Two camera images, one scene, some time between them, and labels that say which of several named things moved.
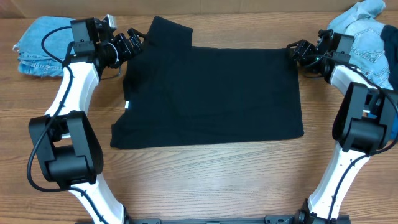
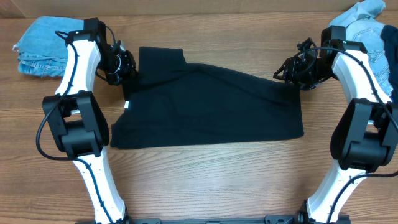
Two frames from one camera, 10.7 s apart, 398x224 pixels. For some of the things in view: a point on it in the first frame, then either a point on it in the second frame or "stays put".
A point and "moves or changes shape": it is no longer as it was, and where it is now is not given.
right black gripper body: (301, 50) -> (292, 69)
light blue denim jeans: (369, 55) stays put
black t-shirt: (177, 94) moves or changes shape
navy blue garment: (390, 36) stays put
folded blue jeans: (45, 46) stays put
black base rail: (268, 219) stays put
